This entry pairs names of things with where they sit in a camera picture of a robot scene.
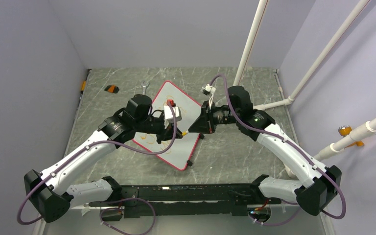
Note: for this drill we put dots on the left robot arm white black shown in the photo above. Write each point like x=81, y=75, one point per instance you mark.
x=53, y=192

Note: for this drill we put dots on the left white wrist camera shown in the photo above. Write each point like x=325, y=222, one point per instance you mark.
x=172, y=113

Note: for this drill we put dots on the orange black screwdriver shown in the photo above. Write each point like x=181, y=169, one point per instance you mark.
x=84, y=83

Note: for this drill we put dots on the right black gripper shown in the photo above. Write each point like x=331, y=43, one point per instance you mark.
x=204, y=124

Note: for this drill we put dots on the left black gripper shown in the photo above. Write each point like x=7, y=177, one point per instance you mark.
x=165, y=134

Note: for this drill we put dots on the whiteboard with red frame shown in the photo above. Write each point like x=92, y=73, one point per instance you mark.
x=181, y=150

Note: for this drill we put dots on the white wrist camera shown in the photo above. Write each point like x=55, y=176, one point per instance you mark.
x=172, y=113
x=209, y=91

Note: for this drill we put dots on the white PVC pipe frame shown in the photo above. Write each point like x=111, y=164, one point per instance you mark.
x=292, y=35

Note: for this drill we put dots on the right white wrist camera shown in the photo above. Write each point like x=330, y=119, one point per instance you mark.
x=209, y=91

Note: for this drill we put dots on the white PVC pipe right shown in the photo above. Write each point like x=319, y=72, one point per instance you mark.
x=358, y=134

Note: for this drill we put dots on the black orange brush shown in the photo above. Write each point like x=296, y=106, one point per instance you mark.
x=112, y=89

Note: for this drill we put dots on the silver wrench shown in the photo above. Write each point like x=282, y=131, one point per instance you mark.
x=144, y=85

